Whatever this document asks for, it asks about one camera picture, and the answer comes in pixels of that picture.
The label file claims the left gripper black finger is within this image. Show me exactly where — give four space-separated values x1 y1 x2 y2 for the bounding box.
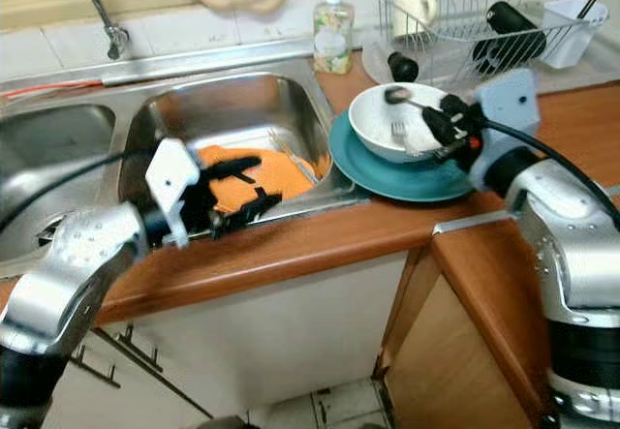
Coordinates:
209 157 259 185
217 188 281 233

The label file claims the metal spoon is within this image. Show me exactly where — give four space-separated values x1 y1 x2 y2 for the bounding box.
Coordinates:
383 85 443 113

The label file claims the teal plate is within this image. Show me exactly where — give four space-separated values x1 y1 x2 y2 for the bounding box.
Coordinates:
327 107 481 204

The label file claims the white bowl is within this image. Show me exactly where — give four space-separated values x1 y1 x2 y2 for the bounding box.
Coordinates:
349 82 452 165

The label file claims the metal fork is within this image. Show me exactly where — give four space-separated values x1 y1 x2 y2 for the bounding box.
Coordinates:
387 119 414 150

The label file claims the stainless steel double sink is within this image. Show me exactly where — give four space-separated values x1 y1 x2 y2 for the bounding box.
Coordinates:
0 56 361 277

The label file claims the black bottle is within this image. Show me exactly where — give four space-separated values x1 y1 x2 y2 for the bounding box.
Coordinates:
472 1 549 75

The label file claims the cream mug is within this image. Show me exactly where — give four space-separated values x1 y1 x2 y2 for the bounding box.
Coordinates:
392 0 440 39

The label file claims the grey drying mat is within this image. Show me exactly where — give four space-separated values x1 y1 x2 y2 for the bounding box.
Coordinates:
361 40 620 97

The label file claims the white cabinet door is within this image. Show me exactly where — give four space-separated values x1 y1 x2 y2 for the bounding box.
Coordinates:
58 253 410 429

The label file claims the clear soap pump bottle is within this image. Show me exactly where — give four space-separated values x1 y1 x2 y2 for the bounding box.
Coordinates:
313 0 357 75

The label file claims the white cutlery holder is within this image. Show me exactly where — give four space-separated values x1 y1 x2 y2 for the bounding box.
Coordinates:
540 0 610 70

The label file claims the chrome faucet spout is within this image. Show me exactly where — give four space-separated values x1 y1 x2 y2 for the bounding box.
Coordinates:
73 0 130 60

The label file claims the dark left robot foot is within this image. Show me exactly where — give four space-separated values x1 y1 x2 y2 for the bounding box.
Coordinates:
199 414 249 429

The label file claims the wooden cabinet door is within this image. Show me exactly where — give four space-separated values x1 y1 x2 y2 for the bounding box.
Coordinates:
376 250 555 429

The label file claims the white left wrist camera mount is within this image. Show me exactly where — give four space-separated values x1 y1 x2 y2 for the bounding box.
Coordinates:
144 138 203 249

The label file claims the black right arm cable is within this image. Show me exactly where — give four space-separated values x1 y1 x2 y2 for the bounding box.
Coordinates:
484 117 620 223

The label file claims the metal cabinet handle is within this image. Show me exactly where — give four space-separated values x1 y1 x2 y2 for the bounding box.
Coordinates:
70 344 118 389
121 324 215 420

